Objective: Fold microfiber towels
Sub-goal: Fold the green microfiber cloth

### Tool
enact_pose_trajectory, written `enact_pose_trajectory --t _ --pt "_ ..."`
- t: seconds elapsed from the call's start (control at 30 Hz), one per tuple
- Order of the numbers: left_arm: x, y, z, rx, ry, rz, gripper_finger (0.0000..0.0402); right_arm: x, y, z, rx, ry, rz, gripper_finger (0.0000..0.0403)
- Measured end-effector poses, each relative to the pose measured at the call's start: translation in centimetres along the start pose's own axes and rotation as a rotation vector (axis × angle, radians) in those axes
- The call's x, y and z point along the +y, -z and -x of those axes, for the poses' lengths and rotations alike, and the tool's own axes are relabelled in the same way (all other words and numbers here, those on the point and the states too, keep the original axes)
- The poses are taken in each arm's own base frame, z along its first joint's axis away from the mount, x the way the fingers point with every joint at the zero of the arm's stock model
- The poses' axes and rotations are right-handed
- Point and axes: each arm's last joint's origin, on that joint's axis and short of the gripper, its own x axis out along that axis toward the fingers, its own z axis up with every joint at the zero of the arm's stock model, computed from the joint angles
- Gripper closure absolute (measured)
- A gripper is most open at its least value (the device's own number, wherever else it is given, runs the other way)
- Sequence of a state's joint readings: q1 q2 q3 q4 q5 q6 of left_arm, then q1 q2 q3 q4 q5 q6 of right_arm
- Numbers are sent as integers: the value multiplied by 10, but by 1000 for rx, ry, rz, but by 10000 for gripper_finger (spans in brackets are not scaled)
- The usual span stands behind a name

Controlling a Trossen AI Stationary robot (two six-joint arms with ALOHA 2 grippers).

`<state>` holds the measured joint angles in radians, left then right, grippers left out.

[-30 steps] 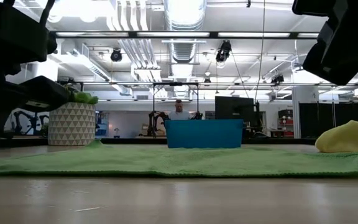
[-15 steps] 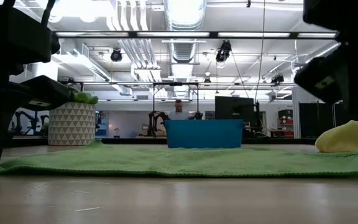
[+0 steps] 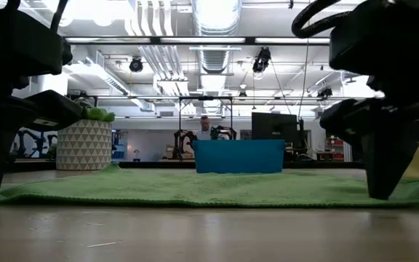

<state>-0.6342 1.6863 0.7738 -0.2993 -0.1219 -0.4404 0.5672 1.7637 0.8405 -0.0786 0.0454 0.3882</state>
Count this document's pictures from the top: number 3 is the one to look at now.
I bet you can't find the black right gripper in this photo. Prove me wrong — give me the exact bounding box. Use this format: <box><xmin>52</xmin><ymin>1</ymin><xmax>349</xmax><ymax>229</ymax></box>
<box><xmin>329</xmin><ymin>0</ymin><xmax>419</xmax><ymax>110</ymax></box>

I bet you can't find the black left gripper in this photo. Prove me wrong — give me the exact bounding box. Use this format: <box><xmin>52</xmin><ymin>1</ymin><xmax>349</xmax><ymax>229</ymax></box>
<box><xmin>0</xmin><ymin>0</ymin><xmax>74</xmax><ymax>203</ymax></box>

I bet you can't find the green microfiber towel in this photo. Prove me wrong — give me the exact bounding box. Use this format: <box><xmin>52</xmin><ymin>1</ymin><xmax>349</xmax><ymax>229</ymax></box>
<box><xmin>0</xmin><ymin>162</ymin><xmax>419</xmax><ymax>208</ymax></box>

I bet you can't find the yellow microfiber towel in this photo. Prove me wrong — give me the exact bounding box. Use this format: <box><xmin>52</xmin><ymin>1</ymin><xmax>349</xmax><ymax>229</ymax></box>
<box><xmin>402</xmin><ymin>142</ymin><xmax>419</xmax><ymax>182</ymax></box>

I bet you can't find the red storage shelf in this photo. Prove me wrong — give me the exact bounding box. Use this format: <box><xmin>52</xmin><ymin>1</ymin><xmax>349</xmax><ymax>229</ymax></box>
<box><xmin>325</xmin><ymin>135</ymin><xmax>346</xmax><ymax>162</ymax></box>

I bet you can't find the black ceiling spotlight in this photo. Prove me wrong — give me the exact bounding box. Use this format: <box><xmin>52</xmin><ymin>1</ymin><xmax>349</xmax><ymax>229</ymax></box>
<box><xmin>317</xmin><ymin>86</ymin><xmax>334</xmax><ymax>99</ymax></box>
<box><xmin>129</xmin><ymin>56</ymin><xmax>144</xmax><ymax>73</ymax></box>

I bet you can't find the triangle-patterned planter with plant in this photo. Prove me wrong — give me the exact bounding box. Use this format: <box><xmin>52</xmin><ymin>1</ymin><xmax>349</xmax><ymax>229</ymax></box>
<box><xmin>55</xmin><ymin>105</ymin><xmax>116</xmax><ymax>171</ymax></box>

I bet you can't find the black computer monitor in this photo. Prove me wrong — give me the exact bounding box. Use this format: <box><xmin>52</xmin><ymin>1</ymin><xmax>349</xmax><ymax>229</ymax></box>
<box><xmin>251</xmin><ymin>111</ymin><xmax>305</xmax><ymax>161</ymax></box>

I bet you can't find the blue plastic bin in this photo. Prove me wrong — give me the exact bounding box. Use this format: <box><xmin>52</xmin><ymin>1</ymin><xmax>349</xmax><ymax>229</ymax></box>
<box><xmin>193</xmin><ymin>139</ymin><xmax>286</xmax><ymax>174</ymax></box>

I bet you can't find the person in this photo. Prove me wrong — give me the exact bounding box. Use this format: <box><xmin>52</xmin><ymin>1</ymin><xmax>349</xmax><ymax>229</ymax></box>
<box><xmin>196</xmin><ymin>115</ymin><xmax>213</xmax><ymax>141</ymax></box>

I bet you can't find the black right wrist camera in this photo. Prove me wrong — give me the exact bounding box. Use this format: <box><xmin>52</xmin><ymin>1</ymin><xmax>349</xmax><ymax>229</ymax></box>
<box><xmin>319</xmin><ymin>97</ymin><xmax>381</xmax><ymax>146</ymax></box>

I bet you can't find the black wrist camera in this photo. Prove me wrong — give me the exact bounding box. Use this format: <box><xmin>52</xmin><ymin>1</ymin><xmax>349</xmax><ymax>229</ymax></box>
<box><xmin>319</xmin><ymin>97</ymin><xmax>381</xmax><ymax>146</ymax></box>
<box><xmin>23</xmin><ymin>90</ymin><xmax>83</xmax><ymax>132</ymax></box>

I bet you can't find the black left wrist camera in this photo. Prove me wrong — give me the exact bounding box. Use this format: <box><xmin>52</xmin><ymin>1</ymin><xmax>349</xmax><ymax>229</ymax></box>
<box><xmin>23</xmin><ymin>90</ymin><xmax>83</xmax><ymax>132</ymax></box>

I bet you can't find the black braided cable loop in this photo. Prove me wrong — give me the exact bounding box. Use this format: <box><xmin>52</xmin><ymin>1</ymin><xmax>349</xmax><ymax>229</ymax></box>
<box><xmin>291</xmin><ymin>0</ymin><xmax>354</xmax><ymax>39</ymax></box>

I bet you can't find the black overhead camera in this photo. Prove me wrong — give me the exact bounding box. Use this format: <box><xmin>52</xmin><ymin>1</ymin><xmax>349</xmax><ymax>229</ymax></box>
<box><xmin>252</xmin><ymin>46</ymin><xmax>271</xmax><ymax>73</ymax></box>

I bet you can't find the black overhead frame bar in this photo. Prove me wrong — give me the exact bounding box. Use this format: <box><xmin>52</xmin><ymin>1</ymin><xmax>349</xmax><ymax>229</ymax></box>
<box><xmin>63</xmin><ymin>35</ymin><xmax>332</xmax><ymax>47</ymax></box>

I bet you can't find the silver ceiling duct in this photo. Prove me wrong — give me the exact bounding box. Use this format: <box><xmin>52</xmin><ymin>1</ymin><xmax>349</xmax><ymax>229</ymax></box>
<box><xmin>191</xmin><ymin>0</ymin><xmax>243</xmax><ymax>36</ymax></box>

